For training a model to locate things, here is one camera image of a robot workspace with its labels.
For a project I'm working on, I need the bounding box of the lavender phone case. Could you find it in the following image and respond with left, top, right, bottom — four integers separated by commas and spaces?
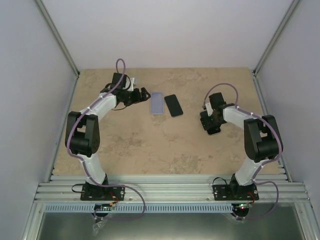
150, 92, 164, 115

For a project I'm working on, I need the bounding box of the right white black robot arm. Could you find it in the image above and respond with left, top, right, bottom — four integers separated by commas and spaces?
200, 92, 283, 201

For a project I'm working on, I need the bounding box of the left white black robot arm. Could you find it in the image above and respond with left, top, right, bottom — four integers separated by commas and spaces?
65, 72, 151, 202

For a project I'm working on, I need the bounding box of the right circuit board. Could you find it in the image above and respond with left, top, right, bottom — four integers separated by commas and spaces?
235, 202, 253, 210

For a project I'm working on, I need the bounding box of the circuit board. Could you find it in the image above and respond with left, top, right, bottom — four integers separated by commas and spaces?
235, 202, 253, 210
93, 202, 117, 212

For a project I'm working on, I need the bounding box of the left circuit board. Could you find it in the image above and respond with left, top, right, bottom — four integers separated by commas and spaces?
93, 202, 117, 212

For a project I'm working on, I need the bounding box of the clear plastic bag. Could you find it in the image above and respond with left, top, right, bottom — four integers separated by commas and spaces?
92, 217, 105, 236

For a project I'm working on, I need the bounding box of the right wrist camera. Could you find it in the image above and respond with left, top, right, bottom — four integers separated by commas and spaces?
202, 101, 214, 117

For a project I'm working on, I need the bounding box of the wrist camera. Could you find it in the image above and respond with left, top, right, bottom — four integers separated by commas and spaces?
125, 77, 137, 92
202, 101, 214, 117

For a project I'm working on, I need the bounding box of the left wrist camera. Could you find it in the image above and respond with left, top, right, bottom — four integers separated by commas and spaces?
125, 77, 137, 92

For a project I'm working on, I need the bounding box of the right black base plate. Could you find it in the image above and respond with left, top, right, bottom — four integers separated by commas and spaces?
212, 184, 260, 201

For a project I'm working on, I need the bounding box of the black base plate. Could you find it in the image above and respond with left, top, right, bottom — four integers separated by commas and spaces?
212, 184, 260, 201
80, 183, 125, 202

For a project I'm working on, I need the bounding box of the aluminium rail platform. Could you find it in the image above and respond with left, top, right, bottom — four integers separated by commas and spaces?
34, 174, 310, 203

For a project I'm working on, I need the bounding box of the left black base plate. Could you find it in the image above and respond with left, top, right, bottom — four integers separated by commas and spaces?
80, 183, 125, 202

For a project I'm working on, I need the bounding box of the left aluminium frame post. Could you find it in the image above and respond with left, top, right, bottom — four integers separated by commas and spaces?
34, 0, 80, 78

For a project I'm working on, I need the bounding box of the aluminium frame post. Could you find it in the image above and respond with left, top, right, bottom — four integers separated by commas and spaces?
34, 0, 80, 78
252, 0, 302, 77

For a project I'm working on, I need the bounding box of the slotted grey cable duct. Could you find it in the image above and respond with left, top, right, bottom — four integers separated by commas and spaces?
44, 203, 233, 214

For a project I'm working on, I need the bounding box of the right aluminium frame post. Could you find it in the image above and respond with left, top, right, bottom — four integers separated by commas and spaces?
252, 0, 302, 77

